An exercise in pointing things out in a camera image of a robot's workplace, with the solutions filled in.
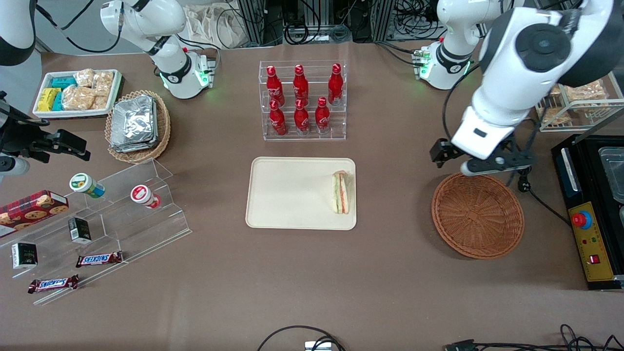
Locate yellow snack packet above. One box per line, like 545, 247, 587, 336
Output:
38, 88, 61, 112

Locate silver foil packet stack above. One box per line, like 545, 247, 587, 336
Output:
109, 95, 159, 154

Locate clear plastic container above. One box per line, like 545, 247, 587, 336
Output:
598, 146, 624, 204

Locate red cookie box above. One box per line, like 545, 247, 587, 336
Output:
0, 190, 69, 231

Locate red lid yogurt cup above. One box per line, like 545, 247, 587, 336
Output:
130, 185, 161, 210

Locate aluminium frame post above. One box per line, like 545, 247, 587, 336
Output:
238, 0, 267, 47

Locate yellow control panel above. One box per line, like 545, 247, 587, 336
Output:
568, 201, 616, 282

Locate black cables with connector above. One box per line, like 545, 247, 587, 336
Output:
444, 324, 624, 351

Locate black looped cable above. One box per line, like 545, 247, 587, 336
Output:
257, 325, 347, 351

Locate triangular sandwich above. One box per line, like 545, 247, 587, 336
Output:
331, 170, 351, 215

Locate clear acrylic stepped stand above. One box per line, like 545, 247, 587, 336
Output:
0, 158, 192, 306

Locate white rectangular snack tray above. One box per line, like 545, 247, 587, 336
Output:
32, 69, 122, 119

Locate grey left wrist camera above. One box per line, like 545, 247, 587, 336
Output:
460, 139, 537, 177

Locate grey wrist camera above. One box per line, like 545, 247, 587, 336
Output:
460, 139, 537, 177
0, 155, 31, 177

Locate empty brown wicker basket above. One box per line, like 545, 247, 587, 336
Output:
431, 172, 525, 259

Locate white wire rack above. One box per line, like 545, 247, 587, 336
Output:
534, 72, 624, 133

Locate black hanging cable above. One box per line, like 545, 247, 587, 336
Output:
35, 0, 123, 54

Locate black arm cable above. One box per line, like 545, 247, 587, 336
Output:
442, 72, 543, 153

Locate black control console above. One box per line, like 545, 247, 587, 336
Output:
552, 135, 624, 292

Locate black cable with plug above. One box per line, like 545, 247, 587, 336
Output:
507, 172, 574, 227

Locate light wicker basket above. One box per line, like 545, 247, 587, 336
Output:
105, 90, 171, 164

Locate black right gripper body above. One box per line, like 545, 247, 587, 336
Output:
0, 113, 50, 161

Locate beige plastic tray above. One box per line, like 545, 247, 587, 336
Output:
245, 156, 357, 231

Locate Snickers bar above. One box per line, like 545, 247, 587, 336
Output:
28, 274, 79, 294
76, 251, 124, 269

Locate beige cloth bag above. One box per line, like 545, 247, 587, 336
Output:
183, 4, 250, 49

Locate clear acrylic bottle rack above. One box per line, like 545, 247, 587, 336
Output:
258, 60, 348, 142

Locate green lid yogurt cup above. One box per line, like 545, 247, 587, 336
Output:
69, 173, 106, 199

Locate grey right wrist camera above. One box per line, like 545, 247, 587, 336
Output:
0, 155, 31, 177

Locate small black white box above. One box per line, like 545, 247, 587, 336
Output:
11, 242, 39, 270

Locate red cola bottle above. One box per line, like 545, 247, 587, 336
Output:
314, 97, 331, 135
327, 63, 344, 106
269, 100, 288, 136
293, 99, 311, 135
266, 65, 286, 107
292, 64, 310, 105

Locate black base cables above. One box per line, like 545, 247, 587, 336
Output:
374, 41, 426, 67

